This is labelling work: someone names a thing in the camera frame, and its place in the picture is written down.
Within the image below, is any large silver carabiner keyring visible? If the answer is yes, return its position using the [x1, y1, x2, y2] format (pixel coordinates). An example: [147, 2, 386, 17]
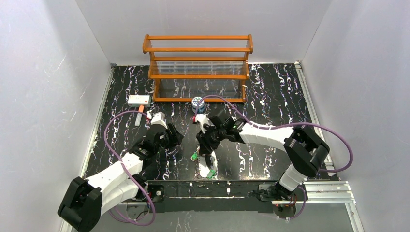
[198, 152, 218, 179]

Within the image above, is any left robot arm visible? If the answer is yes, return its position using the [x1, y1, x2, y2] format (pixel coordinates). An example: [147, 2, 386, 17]
[57, 123, 183, 232]

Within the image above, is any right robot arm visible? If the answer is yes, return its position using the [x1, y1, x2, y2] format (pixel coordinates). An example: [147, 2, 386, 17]
[193, 111, 330, 193]

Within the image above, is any orange white tube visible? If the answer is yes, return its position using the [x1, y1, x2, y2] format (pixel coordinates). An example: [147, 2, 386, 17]
[134, 105, 145, 127]

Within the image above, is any blue round jar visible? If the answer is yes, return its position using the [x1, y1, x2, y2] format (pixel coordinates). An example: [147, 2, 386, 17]
[191, 97, 205, 114]

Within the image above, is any white red small box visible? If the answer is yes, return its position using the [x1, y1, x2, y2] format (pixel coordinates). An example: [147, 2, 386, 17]
[127, 95, 152, 107]

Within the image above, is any orange wooden shelf rack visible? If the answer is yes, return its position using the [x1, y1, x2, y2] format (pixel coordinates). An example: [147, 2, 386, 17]
[142, 34, 254, 103]

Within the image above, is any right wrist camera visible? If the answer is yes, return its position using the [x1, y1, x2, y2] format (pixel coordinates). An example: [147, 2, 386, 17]
[194, 114, 213, 133]

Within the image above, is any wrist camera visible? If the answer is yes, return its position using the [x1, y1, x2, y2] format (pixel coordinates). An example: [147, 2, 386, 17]
[194, 114, 213, 133]
[150, 112, 168, 129]

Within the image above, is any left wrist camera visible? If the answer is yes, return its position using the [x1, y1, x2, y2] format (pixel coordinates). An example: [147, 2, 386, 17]
[150, 112, 168, 129]

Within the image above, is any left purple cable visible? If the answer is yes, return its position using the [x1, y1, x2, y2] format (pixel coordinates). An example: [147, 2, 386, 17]
[103, 110, 158, 227]

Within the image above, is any purple cable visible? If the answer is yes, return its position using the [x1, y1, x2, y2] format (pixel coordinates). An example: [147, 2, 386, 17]
[103, 110, 158, 227]
[193, 94, 354, 220]

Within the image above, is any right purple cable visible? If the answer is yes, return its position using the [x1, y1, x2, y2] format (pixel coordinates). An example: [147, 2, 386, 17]
[193, 94, 354, 220]

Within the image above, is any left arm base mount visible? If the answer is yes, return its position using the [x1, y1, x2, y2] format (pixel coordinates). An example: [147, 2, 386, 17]
[117, 184, 165, 203]

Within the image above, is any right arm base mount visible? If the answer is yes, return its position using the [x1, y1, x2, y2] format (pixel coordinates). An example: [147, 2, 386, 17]
[248, 188, 307, 204]

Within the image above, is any aluminium frame rail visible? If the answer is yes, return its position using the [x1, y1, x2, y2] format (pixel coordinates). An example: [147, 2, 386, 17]
[65, 181, 357, 205]

